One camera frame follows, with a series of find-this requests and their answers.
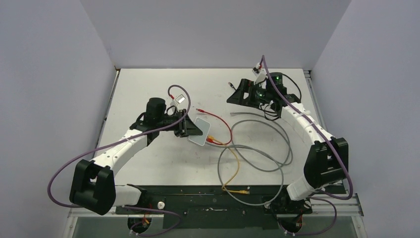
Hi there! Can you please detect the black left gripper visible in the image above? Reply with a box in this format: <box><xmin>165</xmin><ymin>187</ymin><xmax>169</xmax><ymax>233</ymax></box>
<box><xmin>157</xmin><ymin>109</ymin><xmax>202</xmax><ymax>137</ymax></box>

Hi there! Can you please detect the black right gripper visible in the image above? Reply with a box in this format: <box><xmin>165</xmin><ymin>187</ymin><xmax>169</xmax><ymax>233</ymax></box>
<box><xmin>227</xmin><ymin>79</ymin><xmax>272</xmax><ymax>109</ymax></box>

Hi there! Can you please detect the white network switch box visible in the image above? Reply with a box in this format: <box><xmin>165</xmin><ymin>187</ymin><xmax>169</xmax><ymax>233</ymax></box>
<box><xmin>187</xmin><ymin>117</ymin><xmax>211</xmax><ymax>146</ymax></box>

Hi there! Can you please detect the black ethernet cable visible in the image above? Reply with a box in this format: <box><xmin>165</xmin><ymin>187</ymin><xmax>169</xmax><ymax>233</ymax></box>
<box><xmin>228</xmin><ymin>73</ymin><xmax>303</xmax><ymax>99</ymax></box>

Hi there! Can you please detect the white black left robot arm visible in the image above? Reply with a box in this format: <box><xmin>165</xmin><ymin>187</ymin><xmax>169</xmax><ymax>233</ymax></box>
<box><xmin>69</xmin><ymin>98</ymin><xmax>203</xmax><ymax>215</ymax></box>

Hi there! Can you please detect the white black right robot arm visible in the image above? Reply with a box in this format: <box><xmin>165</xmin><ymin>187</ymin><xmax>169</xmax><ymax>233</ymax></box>
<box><xmin>226</xmin><ymin>72</ymin><xmax>350</xmax><ymax>212</ymax></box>

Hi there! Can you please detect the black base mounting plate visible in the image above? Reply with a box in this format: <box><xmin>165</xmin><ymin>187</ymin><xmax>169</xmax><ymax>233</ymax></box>
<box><xmin>115</xmin><ymin>185</ymin><xmax>329</xmax><ymax>232</ymax></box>

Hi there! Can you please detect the yellow ethernet cable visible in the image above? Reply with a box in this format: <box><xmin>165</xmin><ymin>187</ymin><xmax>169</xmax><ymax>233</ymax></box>
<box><xmin>209</xmin><ymin>135</ymin><xmax>251</xmax><ymax>195</ymax></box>

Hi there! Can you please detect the red ethernet cable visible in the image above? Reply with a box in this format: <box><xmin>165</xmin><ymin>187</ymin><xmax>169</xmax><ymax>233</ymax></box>
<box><xmin>196</xmin><ymin>109</ymin><xmax>233</xmax><ymax>146</ymax></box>

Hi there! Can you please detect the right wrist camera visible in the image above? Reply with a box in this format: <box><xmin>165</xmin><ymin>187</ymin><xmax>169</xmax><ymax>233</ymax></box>
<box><xmin>252</xmin><ymin>67</ymin><xmax>266</xmax><ymax>85</ymax></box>

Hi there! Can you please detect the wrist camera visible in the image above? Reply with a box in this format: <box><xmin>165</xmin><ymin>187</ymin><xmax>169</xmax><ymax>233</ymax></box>
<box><xmin>252</xmin><ymin>67</ymin><xmax>266</xmax><ymax>85</ymax></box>
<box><xmin>170</xmin><ymin>94</ymin><xmax>186</xmax><ymax>108</ymax></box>

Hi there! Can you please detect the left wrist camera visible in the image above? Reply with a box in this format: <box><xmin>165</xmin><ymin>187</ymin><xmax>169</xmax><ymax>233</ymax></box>
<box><xmin>170</xmin><ymin>94</ymin><xmax>186</xmax><ymax>108</ymax></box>

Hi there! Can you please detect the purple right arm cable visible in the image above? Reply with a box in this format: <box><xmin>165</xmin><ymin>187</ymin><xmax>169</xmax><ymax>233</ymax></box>
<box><xmin>257</xmin><ymin>55</ymin><xmax>354</xmax><ymax>237</ymax></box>

